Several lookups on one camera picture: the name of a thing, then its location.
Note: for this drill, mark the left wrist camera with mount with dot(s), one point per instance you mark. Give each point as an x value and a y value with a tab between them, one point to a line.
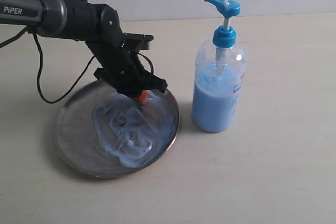
137	42

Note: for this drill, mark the blue soap pump bottle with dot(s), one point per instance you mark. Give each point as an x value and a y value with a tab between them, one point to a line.
220	66

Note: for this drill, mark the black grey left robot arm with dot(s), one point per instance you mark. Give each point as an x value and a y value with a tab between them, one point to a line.
97	25

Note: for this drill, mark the blue soap smear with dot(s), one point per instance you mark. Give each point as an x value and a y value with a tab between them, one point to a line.
135	134

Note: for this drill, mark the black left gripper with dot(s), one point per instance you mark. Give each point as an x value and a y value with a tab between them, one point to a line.
121	71

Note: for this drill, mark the round stainless steel plate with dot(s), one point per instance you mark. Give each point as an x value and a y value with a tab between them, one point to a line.
75	138

